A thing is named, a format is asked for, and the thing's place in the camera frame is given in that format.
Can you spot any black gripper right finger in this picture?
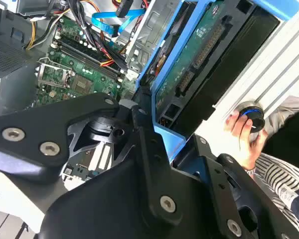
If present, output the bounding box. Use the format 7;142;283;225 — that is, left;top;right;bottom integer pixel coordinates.
188;134;299;239

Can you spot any hard disk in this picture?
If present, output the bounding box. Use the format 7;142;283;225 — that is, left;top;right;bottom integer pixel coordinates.
136;0;299;164

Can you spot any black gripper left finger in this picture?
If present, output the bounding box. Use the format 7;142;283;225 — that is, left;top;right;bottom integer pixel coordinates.
0;82;185;226

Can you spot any round black tool blue ring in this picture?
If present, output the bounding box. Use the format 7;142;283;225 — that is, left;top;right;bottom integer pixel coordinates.
237;101;266;134

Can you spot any person's hand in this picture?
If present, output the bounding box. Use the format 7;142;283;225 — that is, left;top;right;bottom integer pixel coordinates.
224;111;270;172

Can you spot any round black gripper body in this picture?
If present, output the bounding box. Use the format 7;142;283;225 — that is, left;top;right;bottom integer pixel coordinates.
37;158;225;239

